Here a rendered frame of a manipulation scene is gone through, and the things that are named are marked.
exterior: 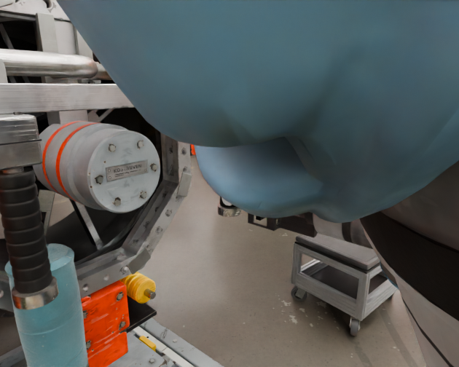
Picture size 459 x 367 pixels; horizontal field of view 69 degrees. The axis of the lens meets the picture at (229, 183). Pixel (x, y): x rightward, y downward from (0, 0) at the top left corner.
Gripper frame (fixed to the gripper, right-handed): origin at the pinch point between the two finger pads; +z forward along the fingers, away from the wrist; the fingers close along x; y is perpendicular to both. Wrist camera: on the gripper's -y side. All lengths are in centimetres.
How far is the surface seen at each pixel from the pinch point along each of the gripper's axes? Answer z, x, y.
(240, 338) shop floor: 29, 44, 83
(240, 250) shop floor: 74, 103, 82
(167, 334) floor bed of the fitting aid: 46, 21, 75
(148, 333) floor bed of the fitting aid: 52, 16, 75
